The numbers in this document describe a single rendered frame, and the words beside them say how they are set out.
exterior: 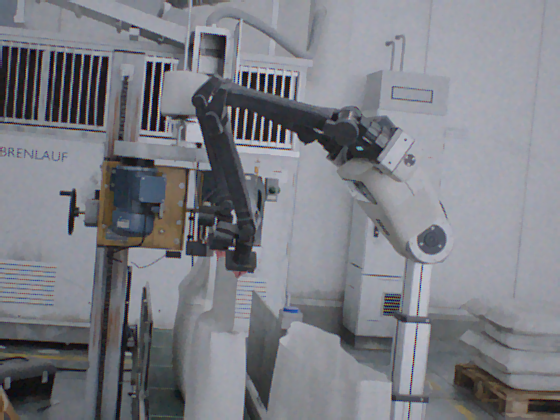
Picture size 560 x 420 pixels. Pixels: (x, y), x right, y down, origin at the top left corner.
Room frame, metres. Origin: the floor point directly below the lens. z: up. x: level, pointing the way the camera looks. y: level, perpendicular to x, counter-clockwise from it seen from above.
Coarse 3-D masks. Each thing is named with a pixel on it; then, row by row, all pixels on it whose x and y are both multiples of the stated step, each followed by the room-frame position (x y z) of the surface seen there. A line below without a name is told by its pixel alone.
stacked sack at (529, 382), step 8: (472, 360) 6.13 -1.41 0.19; (480, 360) 6.00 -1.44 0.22; (488, 368) 5.85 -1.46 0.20; (496, 368) 5.75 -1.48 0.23; (496, 376) 5.72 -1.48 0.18; (504, 376) 5.60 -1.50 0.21; (512, 376) 5.56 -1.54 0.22; (520, 376) 5.57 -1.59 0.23; (528, 376) 5.58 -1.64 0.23; (536, 376) 5.58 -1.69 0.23; (544, 376) 5.59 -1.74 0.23; (552, 376) 5.60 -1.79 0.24; (512, 384) 5.54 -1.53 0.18; (520, 384) 5.54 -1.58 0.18; (528, 384) 5.55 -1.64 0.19; (536, 384) 5.56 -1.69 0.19; (544, 384) 5.57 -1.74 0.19; (552, 384) 5.58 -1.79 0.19
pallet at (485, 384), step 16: (464, 368) 6.10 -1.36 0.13; (480, 368) 6.13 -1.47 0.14; (464, 384) 6.17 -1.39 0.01; (480, 384) 5.82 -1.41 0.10; (496, 384) 5.66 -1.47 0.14; (480, 400) 5.79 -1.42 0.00; (496, 400) 5.79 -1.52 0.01; (512, 400) 5.45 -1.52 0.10; (528, 400) 5.47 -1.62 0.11; (544, 400) 5.88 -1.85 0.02; (512, 416) 5.45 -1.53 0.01; (528, 416) 5.47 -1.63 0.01; (544, 416) 5.49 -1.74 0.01
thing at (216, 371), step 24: (216, 264) 3.46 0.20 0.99; (216, 288) 3.22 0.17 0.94; (216, 312) 3.18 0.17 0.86; (192, 336) 3.33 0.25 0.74; (216, 336) 3.05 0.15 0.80; (240, 336) 3.07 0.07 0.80; (192, 360) 3.19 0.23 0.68; (216, 360) 3.03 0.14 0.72; (240, 360) 3.05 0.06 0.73; (192, 384) 3.15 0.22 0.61; (216, 384) 3.03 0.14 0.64; (240, 384) 3.06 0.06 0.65; (192, 408) 3.12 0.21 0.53; (216, 408) 3.03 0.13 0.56; (240, 408) 3.07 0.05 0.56
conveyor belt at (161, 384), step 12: (156, 336) 5.01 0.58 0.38; (168, 336) 5.05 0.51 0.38; (156, 348) 4.71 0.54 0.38; (168, 348) 4.74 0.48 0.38; (156, 360) 4.44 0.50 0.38; (168, 360) 4.47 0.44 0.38; (156, 372) 4.20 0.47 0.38; (168, 372) 4.22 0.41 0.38; (156, 384) 3.99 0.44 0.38; (168, 384) 4.00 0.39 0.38; (156, 396) 3.79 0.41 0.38; (168, 396) 3.81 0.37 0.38; (180, 396) 3.83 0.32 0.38; (156, 408) 3.61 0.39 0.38; (168, 408) 3.63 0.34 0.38; (180, 408) 3.64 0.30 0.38
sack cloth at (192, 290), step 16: (208, 256) 3.78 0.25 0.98; (192, 272) 4.03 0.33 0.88; (208, 272) 3.71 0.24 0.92; (192, 288) 3.77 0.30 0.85; (208, 288) 3.73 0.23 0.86; (192, 304) 3.76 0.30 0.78; (208, 304) 3.76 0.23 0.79; (176, 320) 3.84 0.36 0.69; (192, 320) 3.76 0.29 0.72; (176, 336) 3.82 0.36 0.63; (176, 352) 3.81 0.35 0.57; (176, 368) 3.81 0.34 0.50; (176, 384) 3.80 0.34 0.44
